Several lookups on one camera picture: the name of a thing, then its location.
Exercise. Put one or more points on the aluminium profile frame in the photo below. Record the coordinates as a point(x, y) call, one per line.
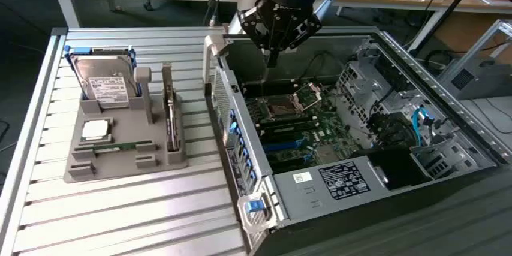
point(498, 25)

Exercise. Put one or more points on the grey disk bay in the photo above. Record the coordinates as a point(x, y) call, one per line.
point(452, 154)

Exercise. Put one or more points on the grey computer tower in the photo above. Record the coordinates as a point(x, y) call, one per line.
point(480, 79)

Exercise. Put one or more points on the black stand pole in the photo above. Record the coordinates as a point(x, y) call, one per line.
point(446, 13)

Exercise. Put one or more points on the green RAM stick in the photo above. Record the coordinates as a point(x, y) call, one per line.
point(116, 147)

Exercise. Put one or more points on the metal socket cover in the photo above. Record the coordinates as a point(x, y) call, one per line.
point(312, 87)

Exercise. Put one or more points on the grey parts rack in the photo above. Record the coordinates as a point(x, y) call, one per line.
point(116, 163)

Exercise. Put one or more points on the blue case latch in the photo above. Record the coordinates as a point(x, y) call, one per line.
point(254, 206)

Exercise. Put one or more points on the CPU socket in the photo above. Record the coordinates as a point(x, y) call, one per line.
point(280, 107)

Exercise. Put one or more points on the hard disk with blue carrier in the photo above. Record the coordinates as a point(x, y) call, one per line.
point(104, 82)

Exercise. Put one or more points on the blue expansion slot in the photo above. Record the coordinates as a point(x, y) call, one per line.
point(280, 146)

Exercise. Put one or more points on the silver CPU chip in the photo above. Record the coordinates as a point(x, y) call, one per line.
point(96, 130)

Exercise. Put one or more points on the graphics card with metal bracket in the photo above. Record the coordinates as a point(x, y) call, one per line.
point(171, 118)

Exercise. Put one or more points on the silver disk bay cage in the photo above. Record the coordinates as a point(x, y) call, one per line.
point(360, 85)

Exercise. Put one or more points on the open grey PC case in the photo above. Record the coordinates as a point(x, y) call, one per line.
point(222, 94)

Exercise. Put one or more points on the grey power supply unit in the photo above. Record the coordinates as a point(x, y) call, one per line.
point(288, 196)

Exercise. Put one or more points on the green motherboard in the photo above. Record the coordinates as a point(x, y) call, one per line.
point(332, 124)

